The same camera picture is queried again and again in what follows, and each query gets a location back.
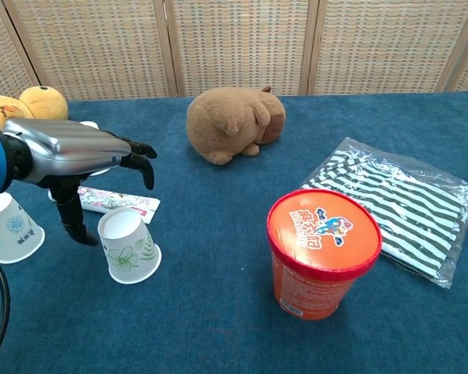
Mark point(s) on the striped shirt in plastic bag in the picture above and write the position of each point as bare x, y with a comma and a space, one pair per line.
405, 210

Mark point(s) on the blue felt table cover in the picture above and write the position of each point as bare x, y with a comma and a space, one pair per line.
203, 311

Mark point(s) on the brown capybara plush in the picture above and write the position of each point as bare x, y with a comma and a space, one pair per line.
226, 124

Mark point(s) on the floral toothpaste tube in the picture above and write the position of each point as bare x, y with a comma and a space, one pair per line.
113, 200

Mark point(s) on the woven bamboo folding screen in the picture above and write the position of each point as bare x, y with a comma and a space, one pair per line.
242, 43

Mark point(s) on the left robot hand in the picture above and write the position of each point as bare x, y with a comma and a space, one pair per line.
70, 146

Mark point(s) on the yellow plush toy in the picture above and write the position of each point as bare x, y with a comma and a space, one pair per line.
43, 103

